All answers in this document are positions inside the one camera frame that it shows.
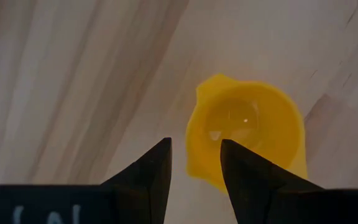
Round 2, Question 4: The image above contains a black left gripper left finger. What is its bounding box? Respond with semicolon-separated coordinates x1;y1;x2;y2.
100;138;173;224

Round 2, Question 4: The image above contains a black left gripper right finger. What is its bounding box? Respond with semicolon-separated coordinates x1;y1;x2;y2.
221;139;324;224

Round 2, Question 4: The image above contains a yellow measuring cup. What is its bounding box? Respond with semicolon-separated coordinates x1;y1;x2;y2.
185;73;309;195

